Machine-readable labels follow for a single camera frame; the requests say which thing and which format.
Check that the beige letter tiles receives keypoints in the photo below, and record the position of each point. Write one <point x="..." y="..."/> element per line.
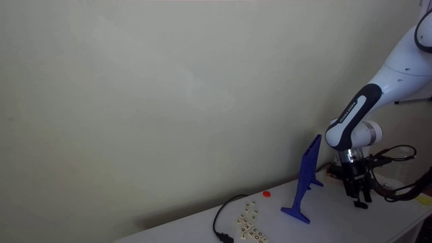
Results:
<point x="246" y="223"/>

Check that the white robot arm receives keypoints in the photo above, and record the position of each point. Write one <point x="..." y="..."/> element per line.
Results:
<point x="406" y="71"/>

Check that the blue connect four grid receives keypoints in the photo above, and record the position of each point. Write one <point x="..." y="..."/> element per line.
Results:
<point x="306" y="177"/>

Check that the dark blue disc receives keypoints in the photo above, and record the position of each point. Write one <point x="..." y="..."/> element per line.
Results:
<point x="358" y="204"/>

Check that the red disc near grid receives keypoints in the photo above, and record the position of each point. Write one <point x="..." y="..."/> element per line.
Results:
<point x="266" y="194"/>

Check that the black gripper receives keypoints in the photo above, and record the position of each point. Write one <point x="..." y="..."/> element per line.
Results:
<point x="356" y="180"/>

